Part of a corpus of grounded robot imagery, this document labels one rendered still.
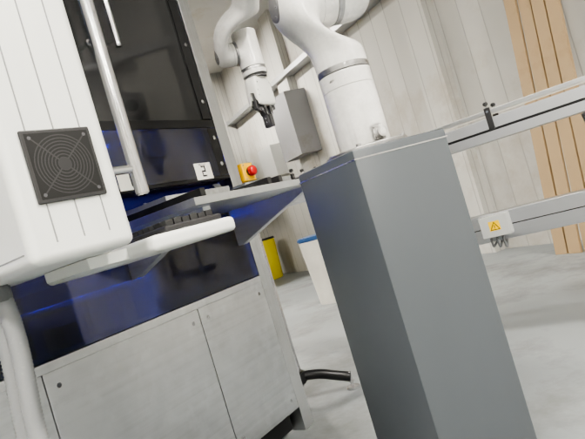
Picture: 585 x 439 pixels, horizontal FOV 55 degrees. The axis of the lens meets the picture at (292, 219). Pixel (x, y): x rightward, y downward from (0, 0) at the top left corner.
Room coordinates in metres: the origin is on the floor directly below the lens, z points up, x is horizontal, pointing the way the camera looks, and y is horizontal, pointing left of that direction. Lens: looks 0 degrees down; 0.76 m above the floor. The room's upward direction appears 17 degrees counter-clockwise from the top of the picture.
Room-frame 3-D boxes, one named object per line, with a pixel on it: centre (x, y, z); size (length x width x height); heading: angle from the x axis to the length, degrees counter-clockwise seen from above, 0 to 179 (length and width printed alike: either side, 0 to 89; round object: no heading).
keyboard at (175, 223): (1.21, 0.33, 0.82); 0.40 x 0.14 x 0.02; 49
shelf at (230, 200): (1.74, 0.21, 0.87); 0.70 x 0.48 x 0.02; 146
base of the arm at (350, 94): (1.27, -0.21, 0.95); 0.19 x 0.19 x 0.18
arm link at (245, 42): (1.87, -0.02, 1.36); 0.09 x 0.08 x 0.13; 107
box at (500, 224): (2.33, -0.81, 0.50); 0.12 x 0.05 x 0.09; 56
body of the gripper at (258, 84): (1.87, -0.02, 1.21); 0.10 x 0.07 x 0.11; 146
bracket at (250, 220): (1.94, 0.07, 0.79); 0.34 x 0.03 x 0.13; 56
